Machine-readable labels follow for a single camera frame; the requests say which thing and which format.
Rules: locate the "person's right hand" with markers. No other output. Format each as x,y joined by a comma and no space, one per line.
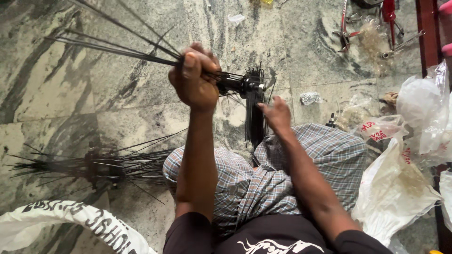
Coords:
279,116

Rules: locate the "person's left hand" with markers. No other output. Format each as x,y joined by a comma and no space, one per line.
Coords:
194,86

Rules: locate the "person's right fingers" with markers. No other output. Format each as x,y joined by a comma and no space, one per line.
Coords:
272,103

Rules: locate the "black wheel hub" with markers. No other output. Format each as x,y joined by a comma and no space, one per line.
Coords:
243,84

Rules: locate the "fanned bundle of black spokes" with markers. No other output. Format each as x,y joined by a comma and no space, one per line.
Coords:
134,53

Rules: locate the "hanging bunch of black spokes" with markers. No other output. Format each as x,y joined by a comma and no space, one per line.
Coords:
255,120

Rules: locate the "crumpled silver foil scrap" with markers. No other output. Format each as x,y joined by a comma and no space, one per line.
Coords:
310,98

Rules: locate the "small black hub part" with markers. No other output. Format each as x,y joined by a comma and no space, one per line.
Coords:
331,121

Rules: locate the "clear bag of small parts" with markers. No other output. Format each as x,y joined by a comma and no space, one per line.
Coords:
353,113

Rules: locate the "checked grey cloth wrap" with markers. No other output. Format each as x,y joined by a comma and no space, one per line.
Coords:
254,187

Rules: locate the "small white plastic scrap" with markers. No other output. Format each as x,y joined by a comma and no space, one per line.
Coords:
236,18

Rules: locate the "small white bag red print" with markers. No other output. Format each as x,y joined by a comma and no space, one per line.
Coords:
379,128

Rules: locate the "clear crumpled plastic bag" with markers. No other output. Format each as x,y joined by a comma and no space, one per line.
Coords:
372,46

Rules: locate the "brown crumpled rag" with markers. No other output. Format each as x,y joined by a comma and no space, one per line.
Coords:
390,98

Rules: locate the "black printed shirt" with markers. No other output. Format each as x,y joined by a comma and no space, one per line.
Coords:
268,238

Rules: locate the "silver socket wrench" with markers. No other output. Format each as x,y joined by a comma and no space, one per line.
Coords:
402,44

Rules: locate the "large white plastic bag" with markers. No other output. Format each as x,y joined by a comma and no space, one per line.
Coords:
392,190

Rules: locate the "translucent white plastic bag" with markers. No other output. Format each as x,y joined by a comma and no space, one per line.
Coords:
425,109

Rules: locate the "spoked black hub assembly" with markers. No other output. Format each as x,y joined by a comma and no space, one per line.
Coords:
106,165

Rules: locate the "pink object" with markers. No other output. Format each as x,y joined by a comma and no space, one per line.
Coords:
447,49
446,7

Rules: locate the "white plastic sheet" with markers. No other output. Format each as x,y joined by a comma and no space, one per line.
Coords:
446,197

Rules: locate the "white wrapped tyre black print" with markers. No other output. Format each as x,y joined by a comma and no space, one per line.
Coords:
88,220

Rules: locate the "dark red wooden post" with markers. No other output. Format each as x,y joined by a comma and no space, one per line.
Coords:
427,35

